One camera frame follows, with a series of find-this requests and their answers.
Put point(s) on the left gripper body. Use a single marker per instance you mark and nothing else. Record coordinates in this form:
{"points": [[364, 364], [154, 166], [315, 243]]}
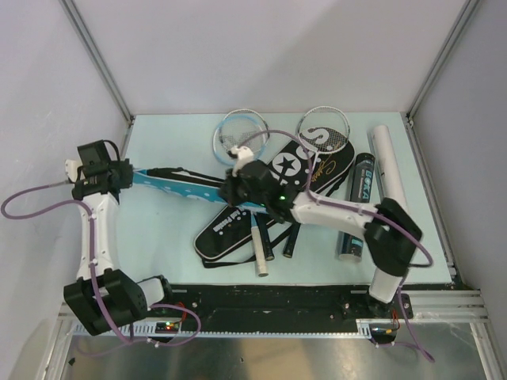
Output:
{"points": [[124, 171]]}

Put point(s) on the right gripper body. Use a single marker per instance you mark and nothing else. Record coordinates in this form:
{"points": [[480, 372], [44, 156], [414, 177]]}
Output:
{"points": [[238, 191]]}

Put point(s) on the blue racket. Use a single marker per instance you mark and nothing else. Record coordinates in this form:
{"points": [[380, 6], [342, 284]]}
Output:
{"points": [[239, 139]]}

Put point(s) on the black racket bag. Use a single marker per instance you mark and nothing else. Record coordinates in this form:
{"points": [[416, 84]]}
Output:
{"points": [[230, 229]]}

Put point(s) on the blue racket bag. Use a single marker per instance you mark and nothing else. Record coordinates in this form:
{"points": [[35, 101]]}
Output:
{"points": [[181, 182]]}

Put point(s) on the white racket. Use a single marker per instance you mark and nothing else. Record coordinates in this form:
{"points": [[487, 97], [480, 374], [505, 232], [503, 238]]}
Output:
{"points": [[324, 130], [235, 128]]}

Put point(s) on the black shuttlecock tube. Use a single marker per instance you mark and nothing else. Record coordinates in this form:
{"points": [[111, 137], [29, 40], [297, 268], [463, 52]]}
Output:
{"points": [[360, 187]]}

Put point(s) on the white shuttlecock tube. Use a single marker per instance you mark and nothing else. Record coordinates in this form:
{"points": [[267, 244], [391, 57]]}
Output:
{"points": [[388, 173]]}

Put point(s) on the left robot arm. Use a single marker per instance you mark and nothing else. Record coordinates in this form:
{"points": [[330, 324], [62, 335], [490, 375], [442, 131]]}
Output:
{"points": [[102, 293]]}

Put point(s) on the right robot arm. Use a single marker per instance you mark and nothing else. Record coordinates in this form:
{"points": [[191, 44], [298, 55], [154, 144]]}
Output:
{"points": [[390, 233]]}

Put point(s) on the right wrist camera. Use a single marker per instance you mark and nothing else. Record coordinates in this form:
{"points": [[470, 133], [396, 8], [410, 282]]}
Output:
{"points": [[242, 156]]}

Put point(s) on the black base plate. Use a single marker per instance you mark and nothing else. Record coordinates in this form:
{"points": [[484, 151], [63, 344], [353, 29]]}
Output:
{"points": [[250, 321]]}

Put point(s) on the aluminium frame post left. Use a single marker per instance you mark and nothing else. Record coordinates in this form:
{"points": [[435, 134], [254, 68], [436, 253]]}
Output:
{"points": [[92, 49]]}

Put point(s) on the aluminium frame post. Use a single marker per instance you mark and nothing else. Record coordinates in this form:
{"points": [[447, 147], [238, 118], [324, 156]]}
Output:
{"points": [[92, 49], [457, 31]]}

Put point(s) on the aluminium rail right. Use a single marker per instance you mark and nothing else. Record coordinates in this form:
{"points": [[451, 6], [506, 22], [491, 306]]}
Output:
{"points": [[458, 283]]}

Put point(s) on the aluminium frame post right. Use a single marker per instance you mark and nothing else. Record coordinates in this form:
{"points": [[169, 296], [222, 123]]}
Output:
{"points": [[457, 31]]}

